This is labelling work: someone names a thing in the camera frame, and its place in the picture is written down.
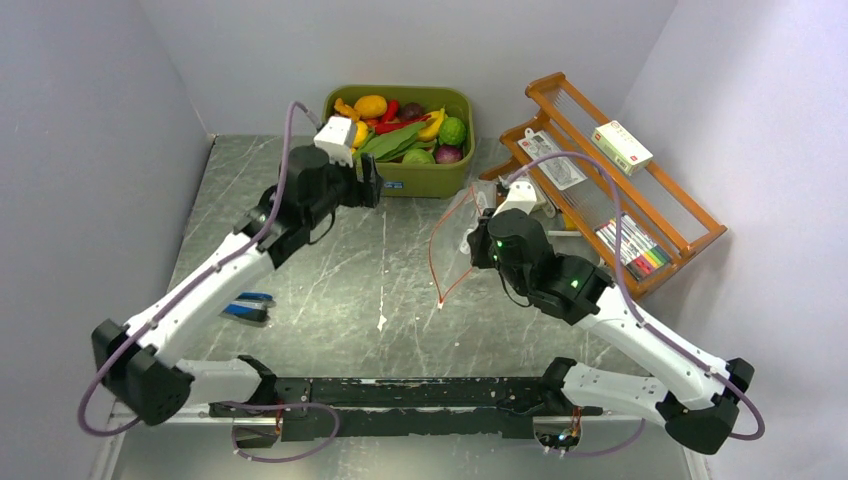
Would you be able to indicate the dark purple fruit toy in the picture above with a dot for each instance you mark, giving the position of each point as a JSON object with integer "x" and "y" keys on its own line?
{"x": 410, "y": 111}

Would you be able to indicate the green leafy vegetable toy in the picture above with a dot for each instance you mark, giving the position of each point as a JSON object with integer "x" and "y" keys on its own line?
{"x": 385, "y": 146}

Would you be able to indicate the green plastic bin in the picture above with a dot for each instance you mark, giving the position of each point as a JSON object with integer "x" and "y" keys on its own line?
{"x": 411, "y": 180}

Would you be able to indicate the red chili pepper toy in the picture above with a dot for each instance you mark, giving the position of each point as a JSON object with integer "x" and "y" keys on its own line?
{"x": 385, "y": 128}

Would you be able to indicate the green round cabbage toy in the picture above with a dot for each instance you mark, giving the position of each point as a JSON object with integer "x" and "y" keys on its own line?
{"x": 418, "y": 156}

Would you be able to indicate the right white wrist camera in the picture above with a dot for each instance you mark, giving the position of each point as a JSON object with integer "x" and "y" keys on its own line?
{"x": 519, "y": 194}

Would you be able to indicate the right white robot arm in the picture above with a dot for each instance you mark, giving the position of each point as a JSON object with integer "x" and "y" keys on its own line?
{"x": 693, "y": 395}

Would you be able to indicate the colour marker pen set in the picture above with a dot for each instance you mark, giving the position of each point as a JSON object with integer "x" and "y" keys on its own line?
{"x": 636, "y": 248}

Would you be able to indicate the white packaged card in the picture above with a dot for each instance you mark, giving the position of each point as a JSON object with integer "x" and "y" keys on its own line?
{"x": 560, "y": 171}

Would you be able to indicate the white green box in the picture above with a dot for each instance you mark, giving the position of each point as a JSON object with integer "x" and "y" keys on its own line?
{"x": 621, "y": 147}

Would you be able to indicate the small white packaged item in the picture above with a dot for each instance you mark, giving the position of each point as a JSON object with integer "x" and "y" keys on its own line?
{"x": 542, "y": 202}

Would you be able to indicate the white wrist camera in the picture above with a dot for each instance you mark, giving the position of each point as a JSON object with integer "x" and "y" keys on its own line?
{"x": 519, "y": 194}
{"x": 336, "y": 139}

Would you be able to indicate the yellow banana toy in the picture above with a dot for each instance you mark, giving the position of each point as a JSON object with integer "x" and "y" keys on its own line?
{"x": 433, "y": 122}

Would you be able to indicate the clear zip top bag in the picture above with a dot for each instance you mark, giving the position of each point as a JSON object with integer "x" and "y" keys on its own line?
{"x": 448, "y": 251}

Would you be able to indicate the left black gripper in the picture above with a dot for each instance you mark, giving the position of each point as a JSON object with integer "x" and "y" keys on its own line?
{"x": 368, "y": 188}

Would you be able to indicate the purple onion toy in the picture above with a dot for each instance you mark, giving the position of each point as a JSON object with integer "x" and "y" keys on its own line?
{"x": 448, "y": 154}

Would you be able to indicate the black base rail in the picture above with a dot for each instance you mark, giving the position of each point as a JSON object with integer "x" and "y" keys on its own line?
{"x": 304, "y": 409}

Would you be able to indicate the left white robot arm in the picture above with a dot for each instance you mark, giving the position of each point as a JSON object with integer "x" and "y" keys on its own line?
{"x": 142, "y": 363}

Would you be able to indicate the orange wooden rack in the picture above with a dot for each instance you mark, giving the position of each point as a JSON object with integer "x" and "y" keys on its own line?
{"x": 656, "y": 208}

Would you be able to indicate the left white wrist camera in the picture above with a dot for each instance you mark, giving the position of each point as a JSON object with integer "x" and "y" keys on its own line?
{"x": 336, "y": 139}

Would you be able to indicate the green custard apple toy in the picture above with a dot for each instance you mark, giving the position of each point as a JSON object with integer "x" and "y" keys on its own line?
{"x": 452, "y": 132}

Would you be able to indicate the small red chili toy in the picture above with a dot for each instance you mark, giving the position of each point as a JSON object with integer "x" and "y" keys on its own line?
{"x": 391, "y": 111}

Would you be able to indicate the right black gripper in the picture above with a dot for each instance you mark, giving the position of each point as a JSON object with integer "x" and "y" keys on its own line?
{"x": 477, "y": 239}

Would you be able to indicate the blue black pliers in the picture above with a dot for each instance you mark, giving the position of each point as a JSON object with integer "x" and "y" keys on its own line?
{"x": 250, "y": 307}

